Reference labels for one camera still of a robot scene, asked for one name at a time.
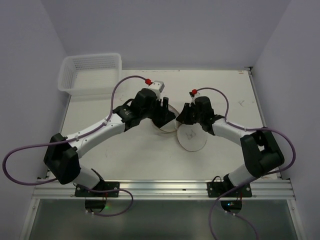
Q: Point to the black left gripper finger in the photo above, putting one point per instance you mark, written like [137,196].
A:
[160,113]
[166,115]

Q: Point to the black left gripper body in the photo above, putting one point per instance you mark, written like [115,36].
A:
[160,113]

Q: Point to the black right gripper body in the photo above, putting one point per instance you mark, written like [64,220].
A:
[189,114]

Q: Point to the white mesh laundry bag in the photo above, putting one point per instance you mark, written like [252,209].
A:
[190,137]

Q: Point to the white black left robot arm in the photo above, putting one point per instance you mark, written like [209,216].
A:
[64,153]

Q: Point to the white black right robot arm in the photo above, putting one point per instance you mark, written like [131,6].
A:
[260,150]

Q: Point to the white plastic basket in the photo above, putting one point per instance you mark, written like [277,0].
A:
[90,74]

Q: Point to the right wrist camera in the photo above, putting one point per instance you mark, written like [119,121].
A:
[193,93]

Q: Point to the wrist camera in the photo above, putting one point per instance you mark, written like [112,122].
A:
[156,86]
[193,93]

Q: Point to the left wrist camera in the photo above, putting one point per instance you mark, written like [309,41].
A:
[156,86]

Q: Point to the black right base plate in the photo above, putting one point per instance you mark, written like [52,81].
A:
[217,187]

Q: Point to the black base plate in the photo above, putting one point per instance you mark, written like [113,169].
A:
[217,187]
[104,189]

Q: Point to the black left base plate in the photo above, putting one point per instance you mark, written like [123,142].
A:
[104,189]

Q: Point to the aluminium mounting rail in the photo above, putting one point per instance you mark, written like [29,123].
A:
[265,189]

